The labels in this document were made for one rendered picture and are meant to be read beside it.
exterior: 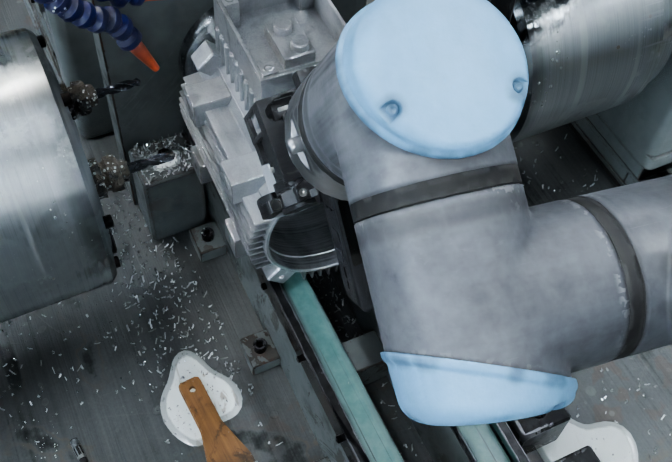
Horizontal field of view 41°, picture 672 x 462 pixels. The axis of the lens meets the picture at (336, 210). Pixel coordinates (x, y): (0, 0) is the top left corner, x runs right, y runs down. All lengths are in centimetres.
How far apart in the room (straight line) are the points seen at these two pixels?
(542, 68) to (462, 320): 52
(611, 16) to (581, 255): 52
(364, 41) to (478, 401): 18
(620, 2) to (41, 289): 61
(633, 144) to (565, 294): 74
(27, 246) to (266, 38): 29
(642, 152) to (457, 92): 76
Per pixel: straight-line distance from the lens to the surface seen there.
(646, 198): 50
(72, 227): 78
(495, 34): 45
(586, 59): 95
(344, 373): 89
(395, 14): 44
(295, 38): 84
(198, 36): 96
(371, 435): 86
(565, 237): 46
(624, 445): 105
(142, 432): 100
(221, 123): 87
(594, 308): 46
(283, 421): 99
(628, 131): 118
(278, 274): 89
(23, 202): 77
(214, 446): 98
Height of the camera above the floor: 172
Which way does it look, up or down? 54 degrees down
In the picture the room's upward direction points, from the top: 5 degrees clockwise
